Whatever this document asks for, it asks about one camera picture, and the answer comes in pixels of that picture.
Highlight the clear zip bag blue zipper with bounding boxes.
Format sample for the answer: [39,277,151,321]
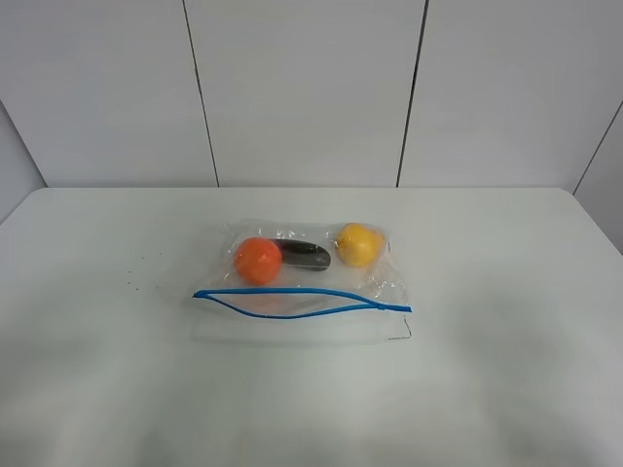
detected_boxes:
[190,220,413,344]

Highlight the purple eggplant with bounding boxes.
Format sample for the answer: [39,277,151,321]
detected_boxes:
[272,238,332,271]

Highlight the orange fruit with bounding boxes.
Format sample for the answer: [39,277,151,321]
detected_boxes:
[234,237,282,286]

